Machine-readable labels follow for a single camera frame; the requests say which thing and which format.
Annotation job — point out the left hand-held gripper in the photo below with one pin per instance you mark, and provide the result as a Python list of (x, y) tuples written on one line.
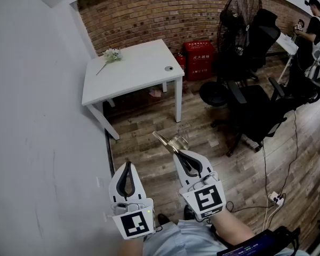
[(134, 224)]

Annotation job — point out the person's left forearm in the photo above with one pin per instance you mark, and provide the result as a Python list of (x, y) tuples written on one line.
[(132, 248)]

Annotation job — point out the red fire extinguisher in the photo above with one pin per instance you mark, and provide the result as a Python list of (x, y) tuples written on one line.
[(180, 65)]

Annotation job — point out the artificial flower bouquet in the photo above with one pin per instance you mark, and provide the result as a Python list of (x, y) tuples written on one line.
[(112, 55)]

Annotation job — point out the pink item under table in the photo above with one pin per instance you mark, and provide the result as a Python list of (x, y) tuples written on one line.
[(155, 92)]

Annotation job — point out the red fire extinguisher box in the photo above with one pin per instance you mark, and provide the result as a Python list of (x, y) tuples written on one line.
[(198, 60)]

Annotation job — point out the white table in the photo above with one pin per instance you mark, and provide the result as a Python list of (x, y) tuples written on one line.
[(133, 71)]

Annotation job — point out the person's left black shoe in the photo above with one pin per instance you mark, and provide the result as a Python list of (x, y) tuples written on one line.
[(162, 219)]

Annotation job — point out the black office chair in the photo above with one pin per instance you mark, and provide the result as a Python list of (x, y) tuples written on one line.
[(266, 33), (253, 108)]

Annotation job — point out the person's black shoe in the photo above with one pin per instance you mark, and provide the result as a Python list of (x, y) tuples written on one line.
[(162, 219), (188, 212)]

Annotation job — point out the white desk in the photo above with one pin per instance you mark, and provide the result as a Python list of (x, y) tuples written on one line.
[(286, 44)]

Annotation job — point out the white wall socket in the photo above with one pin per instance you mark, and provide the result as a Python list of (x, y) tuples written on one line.
[(100, 182)]

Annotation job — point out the person's light blue clothing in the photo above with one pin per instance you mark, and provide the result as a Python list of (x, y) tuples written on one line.
[(186, 239)]

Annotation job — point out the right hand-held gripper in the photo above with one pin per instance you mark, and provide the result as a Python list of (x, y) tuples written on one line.
[(206, 199)]

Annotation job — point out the white power strip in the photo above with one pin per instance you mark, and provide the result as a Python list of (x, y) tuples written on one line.
[(276, 198)]

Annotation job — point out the person's right forearm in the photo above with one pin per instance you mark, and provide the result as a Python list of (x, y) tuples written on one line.
[(232, 231)]

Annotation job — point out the black standing fan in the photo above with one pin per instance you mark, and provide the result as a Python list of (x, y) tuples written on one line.
[(238, 17)]

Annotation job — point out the person's right black shoe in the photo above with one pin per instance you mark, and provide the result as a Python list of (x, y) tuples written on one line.
[(188, 212)]

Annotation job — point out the black tablet with screen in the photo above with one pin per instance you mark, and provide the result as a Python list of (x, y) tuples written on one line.
[(261, 243)]

